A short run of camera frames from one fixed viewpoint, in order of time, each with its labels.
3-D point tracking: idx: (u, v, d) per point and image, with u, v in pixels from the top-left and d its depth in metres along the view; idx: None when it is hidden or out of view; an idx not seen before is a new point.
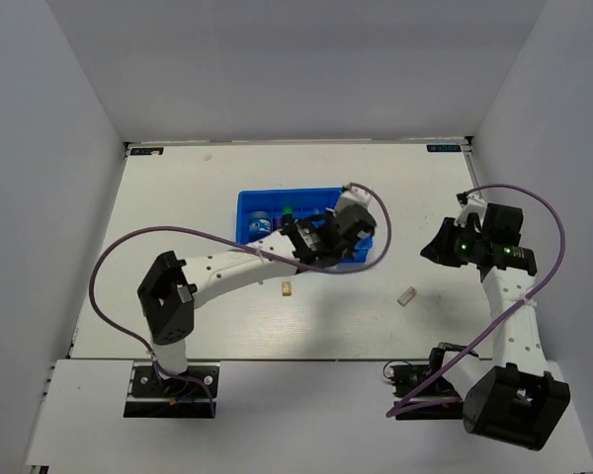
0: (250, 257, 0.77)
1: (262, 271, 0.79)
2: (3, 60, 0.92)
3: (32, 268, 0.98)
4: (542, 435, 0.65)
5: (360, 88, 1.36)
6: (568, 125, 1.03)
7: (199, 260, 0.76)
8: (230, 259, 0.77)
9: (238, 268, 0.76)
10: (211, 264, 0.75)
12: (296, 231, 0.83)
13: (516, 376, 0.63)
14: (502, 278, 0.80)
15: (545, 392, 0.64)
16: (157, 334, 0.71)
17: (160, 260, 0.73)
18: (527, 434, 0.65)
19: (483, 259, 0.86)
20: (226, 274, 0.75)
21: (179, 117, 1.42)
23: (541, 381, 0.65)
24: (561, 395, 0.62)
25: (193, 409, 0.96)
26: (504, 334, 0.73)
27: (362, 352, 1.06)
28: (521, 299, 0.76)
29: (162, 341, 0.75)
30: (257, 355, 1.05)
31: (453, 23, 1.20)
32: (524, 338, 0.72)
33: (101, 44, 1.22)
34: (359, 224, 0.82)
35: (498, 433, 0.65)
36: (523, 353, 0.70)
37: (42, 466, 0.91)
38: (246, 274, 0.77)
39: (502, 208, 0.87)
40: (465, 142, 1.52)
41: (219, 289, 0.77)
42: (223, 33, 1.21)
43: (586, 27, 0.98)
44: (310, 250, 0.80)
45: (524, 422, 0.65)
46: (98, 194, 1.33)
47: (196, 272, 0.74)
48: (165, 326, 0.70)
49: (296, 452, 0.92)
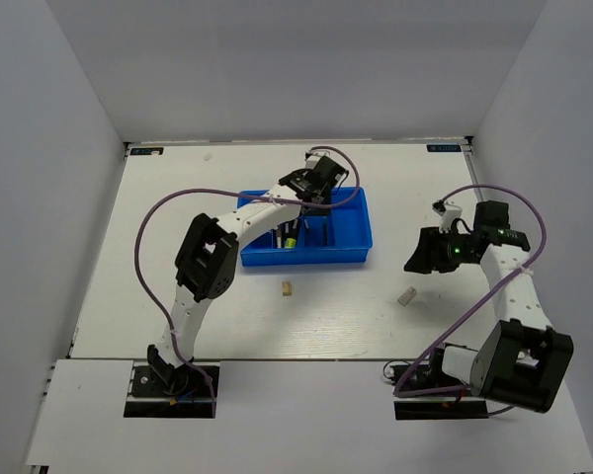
0: (266, 205, 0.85)
1: (278, 215, 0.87)
2: (3, 61, 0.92)
3: (32, 267, 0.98)
4: (549, 396, 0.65)
5: (360, 88, 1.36)
6: (568, 125, 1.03)
7: (226, 214, 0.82)
8: (252, 209, 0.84)
9: (261, 214, 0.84)
10: (238, 215, 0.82)
12: (291, 182, 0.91)
13: (519, 331, 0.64)
14: (499, 253, 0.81)
15: (549, 349, 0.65)
16: (208, 287, 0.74)
17: (196, 220, 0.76)
18: (535, 394, 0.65)
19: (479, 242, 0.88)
20: (255, 221, 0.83)
21: (179, 116, 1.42)
23: (545, 338, 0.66)
24: (565, 346, 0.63)
25: (193, 410, 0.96)
26: (505, 295, 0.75)
27: (362, 352, 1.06)
28: (519, 267, 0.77)
29: (211, 295, 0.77)
30: (258, 354, 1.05)
31: (453, 23, 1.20)
32: (525, 298, 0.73)
33: (101, 45, 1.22)
34: (337, 170, 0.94)
35: (506, 394, 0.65)
36: (525, 310, 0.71)
37: (42, 466, 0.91)
38: (267, 219, 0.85)
39: (490, 202, 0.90)
40: (465, 142, 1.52)
41: (250, 236, 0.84)
42: (223, 34, 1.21)
43: (586, 27, 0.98)
44: (307, 193, 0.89)
45: (531, 381, 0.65)
46: (98, 195, 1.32)
47: (228, 224, 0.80)
48: (215, 276, 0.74)
49: (296, 452, 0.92)
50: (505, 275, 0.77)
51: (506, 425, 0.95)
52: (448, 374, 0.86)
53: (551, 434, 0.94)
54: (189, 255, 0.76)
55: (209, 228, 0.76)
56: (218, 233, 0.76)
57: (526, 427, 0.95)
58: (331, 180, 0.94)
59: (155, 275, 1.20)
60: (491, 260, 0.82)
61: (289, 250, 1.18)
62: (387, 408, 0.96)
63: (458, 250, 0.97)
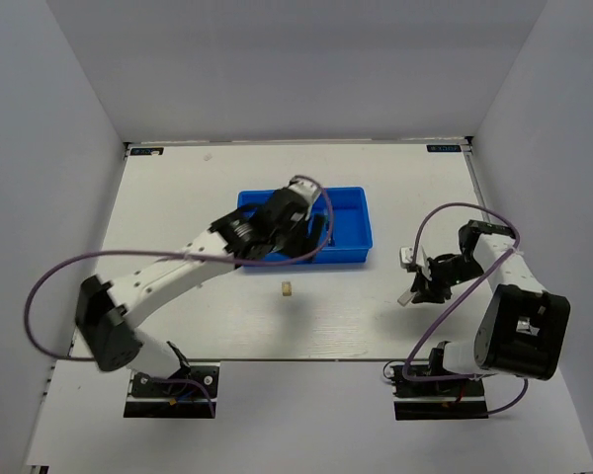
0: (180, 263, 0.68)
1: (197, 275, 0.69)
2: (4, 60, 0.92)
3: (32, 267, 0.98)
4: (550, 362, 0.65)
5: (360, 88, 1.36)
6: (568, 124, 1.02)
7: (127, 276, 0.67)
8: (158, 269, 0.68)
9: (168, 276, 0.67)
10: (138, 279, 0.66)
12: (225, 225, 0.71)
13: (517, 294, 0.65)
14: (489, 239, 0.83)
15: (548, 312, 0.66)
16: (102, 362, 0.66)
17: (83, 286, 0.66)
18: (538, 359, 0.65)
19: (468, 239, 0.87)
20: (157, 286, 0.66)
21: (179, 117, 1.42)
23: (542, 302, 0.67)
24: (561, 306, 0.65)
25: (193, 410, 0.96)
26: (501, 272, 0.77)
27: (362, 352, 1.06)
28: (510, 248, 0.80)
29: (114, 363, 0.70)
30: (259, 355, 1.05)
31: (453, 23, 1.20)
32: (518, 273, 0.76)
33: (101, 45, 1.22)
34: (292, 206, 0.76)
35: (510, 360, 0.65)
36: (521, 279, 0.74)
37: (42, 466, 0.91)
38: (178, 281, 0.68)
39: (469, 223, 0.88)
40: (465, 142, 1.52)
41: (156, 301, 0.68)
42: (222, 34, 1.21)
43: (586, 26, 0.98)
44: (244, 244, 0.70)
45: (533, 346, 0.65)
46: (98, 195, 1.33)
47: (122, 291, 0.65)
48: (105, 354, 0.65)
49: (296, 452, 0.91)
50: (499, 254, 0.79)
51: (506, 424, 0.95)
52: (454, 370, 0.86)
53: (551, 434, 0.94)
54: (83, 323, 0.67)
55: (95, 299, 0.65)
56: (106, 305, 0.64)
57: (526, 427, 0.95)
58: (287, 221, 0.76)
59: None
60: (483, 246, 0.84)
61: None
62: (387, 408, 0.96)
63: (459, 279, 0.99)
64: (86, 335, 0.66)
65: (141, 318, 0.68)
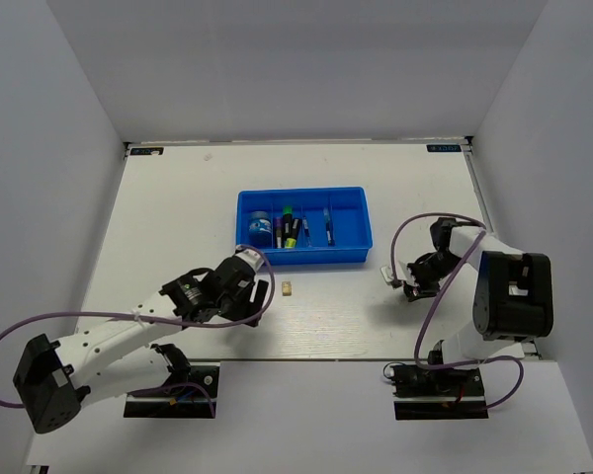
0: (129, 324, 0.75)
1: (145, 336, 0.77)
2: (3, 60, 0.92)
3: (32, 267, 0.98)
4: (546, 319, 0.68)
5: (360, 88, 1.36)
6: (568, 126, 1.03)
7: (74, 338, 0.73)
8: (105, 332, 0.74)
9: (119, 338, 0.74)
10: (87, 340, 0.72)
12: (179, 287, 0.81)
13: (502, 259, 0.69)
14: (460, 230, 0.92)
15: (531, 271, 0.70)
16: (38, 424, 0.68)
17: (28, 346, 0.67)
18: (535, 317, 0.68)
19: (443, 234, 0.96)
20: (106, 346, 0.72)
21: (179, 116, 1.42)
23: (525, 263, 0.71)
24: (543, 263, 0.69)
25: (193, 410, 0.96)
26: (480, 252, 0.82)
27: (362, 353, 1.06)
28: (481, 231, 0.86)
29: (49, 426, 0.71)
30: (258, 355, 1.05)
31: (453, 23, 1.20)
32: (496, 247, 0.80)
33: (101, 44, 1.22)
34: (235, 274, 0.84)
35: (510, 323, 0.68)
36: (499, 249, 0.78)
37: (42, 466, 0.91)
38: (127, 343, 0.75)
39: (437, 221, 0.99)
40: (465, 142, 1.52)
41: (103, 363, 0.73)
42: (222, 33, 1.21)
43: (586, 27, 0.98)
44: (193, 306, 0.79)
45: (526, 303, 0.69)
46: (98, 195, 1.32)
47: (69, 353, 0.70)
48: (41, 416, 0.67)
49: (296, 452, 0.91)
50: (473, 238, 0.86)
51: (506, 424, 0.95)
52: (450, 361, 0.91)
53: (551, 434, 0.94)
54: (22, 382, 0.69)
55: (42, 359, 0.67)
56: (52, 366, 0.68)
57: (526, 426, 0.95)
58: (234, 287, 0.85)
59: (154, 275, 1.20)
60: (459, 240, 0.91)
61: (289, 249, 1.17)
62: (387, 408, 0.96)
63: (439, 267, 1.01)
64: (23, 394, 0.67)
65: (86, 378, 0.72)
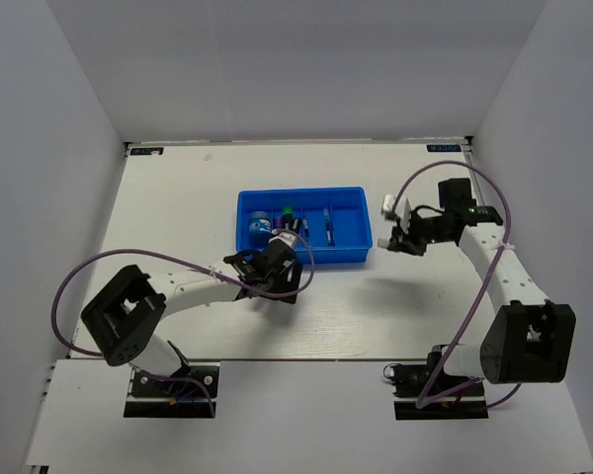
0: (205, 276, 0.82)
1: (211, 291, 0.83)
2: (3, 60, 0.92)
3: (32, 267, 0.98)
4: (559, 369, 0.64)
5: (360, 88, 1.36)
6: (568, 125, 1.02)
7: (162, 276, 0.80)
8: (188, 276, 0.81)
9: (196, 284, 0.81)
10: (173, 277, 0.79)
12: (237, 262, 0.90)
13: (525, 313, 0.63)
14: (477, 233, 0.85)
15: (551, 321, 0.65)
16: (117, 349, 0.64)
17: (124, 270, 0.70)
18: (548, 369, 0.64)
19: (454, 224, 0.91)
20: (189, 287, 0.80)
21: (179, 116, 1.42)
23: (545, 310, 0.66)
24: (568, 319, 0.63)
25: (193, 409, 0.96)
26: (498, 278, 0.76)
27: (362, 353, 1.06)
28: (500, 246, 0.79)
29: (114, 360, 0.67)
30: (259, 355, 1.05)
31: (454, 23, 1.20)
32: (516, 278, 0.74)
33: (101, 44, 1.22)
34: (285, 255, 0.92)
35: (522, 377, 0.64)
36: (520, 287, 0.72)
37: (42, 466, 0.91)
38: (199, 291, 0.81)
39: (454, 184, 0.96)
40: (465, 141, 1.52)
41: (178, 304, 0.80)
42: (222, 34, 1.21)
43: (586, 27, 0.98)
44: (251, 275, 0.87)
45: (541, 357, 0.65)
46: (98, 195, 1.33)
47: (159, 284, 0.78)
48: (127, 338, 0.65)
49: (296, 453, 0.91)
50: (492, 258, 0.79)
51: (506, 424, 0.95)
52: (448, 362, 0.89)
53: (551, 434, 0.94)
54: (102, 307, 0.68)
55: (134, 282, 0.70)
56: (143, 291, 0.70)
57: (526, 426, 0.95)
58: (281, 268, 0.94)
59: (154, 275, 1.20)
60: (472, 242, 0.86)
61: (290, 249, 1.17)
62: (387, 408, 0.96)
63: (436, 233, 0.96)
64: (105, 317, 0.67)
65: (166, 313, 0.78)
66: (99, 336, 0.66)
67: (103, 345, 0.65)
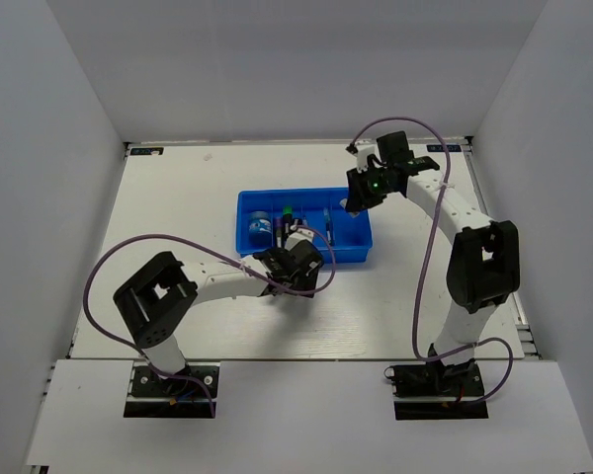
0: (235, 270, 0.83)
1: (239, 284, 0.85)
2: (3, 60, 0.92)
3: (32, 267, 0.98)
4: (515, 276, 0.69)
5: (359, 88, 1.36)
6: (567, 126, 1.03)
7: (195, 265, 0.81)
8: (220, 267, 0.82)
9: (226, 276, 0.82)
10: (206, 268, 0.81)
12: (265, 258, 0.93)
13: (473, 235, 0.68)
14: (420, 180, 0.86)
15: (499, 239, 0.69)
16: (145, 332, 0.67)
17: (160, 256, 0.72)
18: (505, 280, 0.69)
19: (397, 179, 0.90)
20: (219, 278, 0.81)
21: (179, 117, 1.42)
23: (492, 230, 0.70)
24: (511, 230, 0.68)
25: (193, 409, 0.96)
26: (447, 212, 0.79)
27: (362, 353, 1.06)
28: (442, 186, 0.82)
29: (142, 343, 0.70)
30: (259, 355, 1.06)
31: (453, 23, 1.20)
32: (460, 208, 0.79)
33: (102, 44, 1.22)
34: (311, 257, 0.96)
35: (485, 293, 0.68)
36: (467, 216, 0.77)
37: (42, 466, 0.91)
38: (228, 283, 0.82)
39: (390, 137, 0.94)
40: (465, 142, 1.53)
41: (207, 294, 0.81)
42: (222, 34, 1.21)
43: (586, 26, 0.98)
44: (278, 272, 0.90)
45: (497, 272, 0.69)
46: (98, 195, 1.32)
47: (192, 273, 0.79)
48: (156, 323, 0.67)
49: (296, 452, 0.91)
50: (436, 197, 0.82)
51: (506, 424, 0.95)
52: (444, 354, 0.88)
53: (552, 433, 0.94)
54: (135, 290, 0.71)
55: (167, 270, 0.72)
56: (176, 278, 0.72)
57: (526, 426, 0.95)
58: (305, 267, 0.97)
59: None
60: (417, 190, 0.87)
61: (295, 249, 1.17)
62: (387, 408, 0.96)
63: (377, 184, 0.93)
64: (137, 300, 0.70)
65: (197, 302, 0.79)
66: (129, 317, 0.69)
67: (133, 328, 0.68)
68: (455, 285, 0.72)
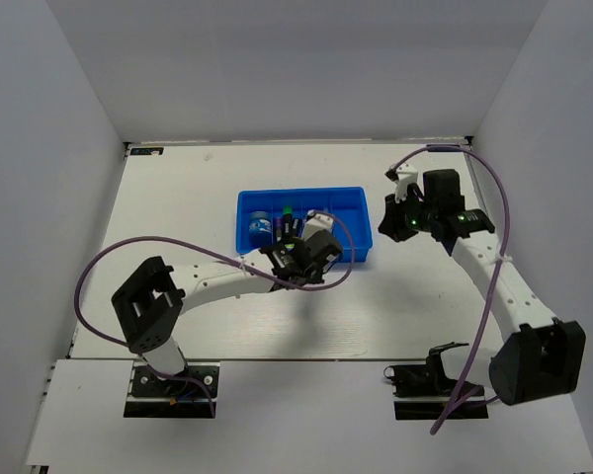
0: (233, 269, 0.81)
1: (242, 284, 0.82)
2: (4, 61, 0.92)
3: (32, 268, 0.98)
4: (570, 380, 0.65)
5: (359, 88, 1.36)
6: (567, 126, 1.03)
7: (187, 267, 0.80)
8: (213, 270, 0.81)
9: (223, 277, 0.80)
10: (198, 272, 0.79)
12: (272, 251, 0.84)
13: (535, 336, 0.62)
14: (473, 247, 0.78)
15: (559, 338, 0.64)
16: (138, 339, 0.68)
17: (146, 263, 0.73)
18: (559, 384, 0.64)
19: (443, 234, 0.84)
20: (212, 282, 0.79)
21: (179, 116, 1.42)
23: (552, 328, 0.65)
24: (576, 334, 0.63)
25: (193, 409, 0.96)
26: (501, 297, 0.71)
27: (361, 352, 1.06)
28: (499, 259, 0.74)
29: (138, 349, 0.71)
30: (258, 355, 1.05)
31: (453, 23, 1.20)
32: (518, 294, 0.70)
33: (101, 44, 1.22)
34: (329, 248, 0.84)
35: (534, 395, 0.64)
36: (526, 308, 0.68)
37: (42, 466, 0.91)
38: (227, 284, 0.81)
39: (441, 178, 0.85)
40: (465, 141, 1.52)
41: (201, 297, 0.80)
42: (222, 34, 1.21)
43: (586, 27, 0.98)
44: (284, 270, 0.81)
45: (552, 373, 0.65)
46: (97, 195, 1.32)
47: (182, 277, 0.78)
48: (147, 331, 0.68)
49: (296, 454, 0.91)
50: (491, 274, 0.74)
51: (506, 424, 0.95)
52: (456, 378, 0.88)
53: (551, 434, 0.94)
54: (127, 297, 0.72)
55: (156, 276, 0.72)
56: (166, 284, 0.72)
57: (526, 426, 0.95)
58: (322, 260, 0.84)
59: None
60: (467, 256, 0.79)
61: None
62: (388, 408, 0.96)
63: (415, 221, 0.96)
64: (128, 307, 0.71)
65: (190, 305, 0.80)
66: (125, 324, 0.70)
67: (127, 335, 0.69)
68: (500, 378, 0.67)
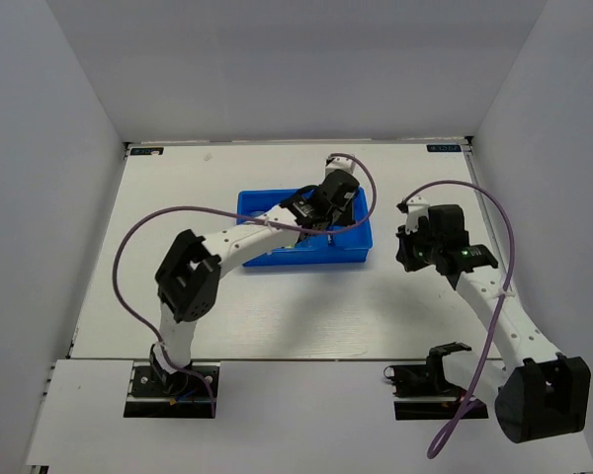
0: (261, 228, 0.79)
1: (272, 240, 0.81)
2: (4, 62, 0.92)
3: (32, 268, 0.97)
4: (577, 419, 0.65)
5: (360, 87, 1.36)
6: (567, 126, 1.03)
7: (215, 234, 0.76)
8: (242, 231, 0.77)
9: (253, 237, 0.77)
10: (227, 236, 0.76)
12: (292, 204, 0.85)
13: (540, 372, 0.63)
14: (477, 281, 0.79)
15: (564, 374, 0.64)
16: (186, 309, 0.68)
17: (179, 238, 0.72)
18: (566, 422, 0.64)
19: (448, 269, 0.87)
20: (244, 243, 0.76)
21: (179, 116, 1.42)
23: (557, 363, 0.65)
24: (581, 370, 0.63)
25: (193, 409, 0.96)
26: (504, 331, 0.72)
27: (361, 352, 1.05)
28: (501, 293, 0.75)
29: (188, 318, 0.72)
30: (258, 355, 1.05)
31: (453, 23, 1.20)
32: (521, 329, 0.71)
33: (101, 44, 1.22)
34: (344, 188, 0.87)
35: (541, 433, 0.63)
36: (530, 343, 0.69)
37: (42, 466, 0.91)
38: (259, 243, 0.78)
39: (446, 214, 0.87)
40: (465, 142, 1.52)
41: (237, 261, 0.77)
42: (222, 34, 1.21)
43: (585, 28, 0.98)
44: (307, 219, 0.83)
45: (558, 410, 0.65)
46: (97, 195, 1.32)
47: (214, 245, 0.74)
48: (195, 299, 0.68)
49: (296, 453, 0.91)
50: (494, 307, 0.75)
51: None
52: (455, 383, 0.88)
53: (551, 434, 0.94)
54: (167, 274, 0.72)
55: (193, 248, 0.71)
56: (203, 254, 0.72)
57: None
58: (339, 200, 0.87)
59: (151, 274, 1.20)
60: (471, 290, 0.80)
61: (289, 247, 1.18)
62: (388, 408, 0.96)
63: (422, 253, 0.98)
64: (170, 282, 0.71)
65: (226, 272, 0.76)
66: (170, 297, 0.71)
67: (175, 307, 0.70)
68: (505, 414, 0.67)
